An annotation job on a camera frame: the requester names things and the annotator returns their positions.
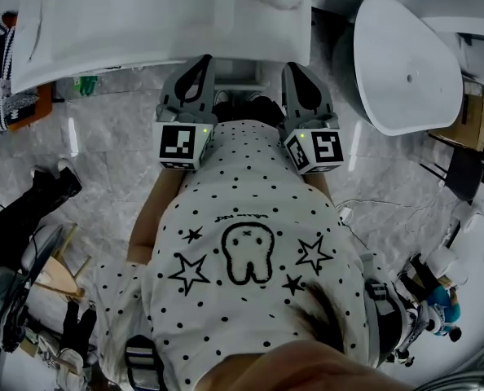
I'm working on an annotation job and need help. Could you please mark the person's shoulder strap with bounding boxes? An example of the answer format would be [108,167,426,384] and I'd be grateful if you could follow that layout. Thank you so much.
[123,334,164,391]
[358,253,408,368]

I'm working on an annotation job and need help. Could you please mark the person's left shoulder strap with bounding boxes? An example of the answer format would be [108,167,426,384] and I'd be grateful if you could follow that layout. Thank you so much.
[123,334,164,391]

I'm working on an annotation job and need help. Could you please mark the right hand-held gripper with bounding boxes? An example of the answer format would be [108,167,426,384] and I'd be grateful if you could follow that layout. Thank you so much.
[277,61,346,175]

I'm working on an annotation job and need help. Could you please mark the person's black trousers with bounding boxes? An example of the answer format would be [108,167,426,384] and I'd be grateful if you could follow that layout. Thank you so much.
[212,94,287,129]

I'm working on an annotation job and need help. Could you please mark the person's white dotted shirt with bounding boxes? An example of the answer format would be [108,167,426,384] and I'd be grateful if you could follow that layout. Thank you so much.
[95,120,409,391]

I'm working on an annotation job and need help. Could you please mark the wooden stool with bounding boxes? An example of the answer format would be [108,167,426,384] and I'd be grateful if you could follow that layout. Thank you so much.
[32,222,93,301]

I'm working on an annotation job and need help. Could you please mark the person's left forearm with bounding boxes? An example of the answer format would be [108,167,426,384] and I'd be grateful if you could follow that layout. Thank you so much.
[127,168,185,262]

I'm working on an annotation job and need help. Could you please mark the cardboard box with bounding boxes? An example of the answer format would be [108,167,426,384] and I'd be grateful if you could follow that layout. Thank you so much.
[427,77,484,155]

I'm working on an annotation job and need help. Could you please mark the black chair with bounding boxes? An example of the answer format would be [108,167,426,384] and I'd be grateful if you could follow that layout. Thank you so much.
[420,147,484,203]

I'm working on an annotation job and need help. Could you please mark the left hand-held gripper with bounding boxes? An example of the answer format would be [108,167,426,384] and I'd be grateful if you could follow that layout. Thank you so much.
[154,54,216,173]

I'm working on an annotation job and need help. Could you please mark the white sink vanity cabinet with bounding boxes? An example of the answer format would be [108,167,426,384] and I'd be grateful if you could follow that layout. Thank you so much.
[10,0,313,94]

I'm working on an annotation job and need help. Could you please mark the person's right shoulder strap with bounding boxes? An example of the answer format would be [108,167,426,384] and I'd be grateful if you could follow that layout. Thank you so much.
[358,253,408,368]

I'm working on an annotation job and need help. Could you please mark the person's head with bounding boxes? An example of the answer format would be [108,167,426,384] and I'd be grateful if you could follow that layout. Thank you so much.
[200,339,415,391]

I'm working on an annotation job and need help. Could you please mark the orange sofa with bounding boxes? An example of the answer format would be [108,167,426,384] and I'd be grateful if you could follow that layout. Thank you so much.
[0,10,55,136]

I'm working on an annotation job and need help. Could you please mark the person's right forearm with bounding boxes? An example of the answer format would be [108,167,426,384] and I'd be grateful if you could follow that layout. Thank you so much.
[302,171,334,204]

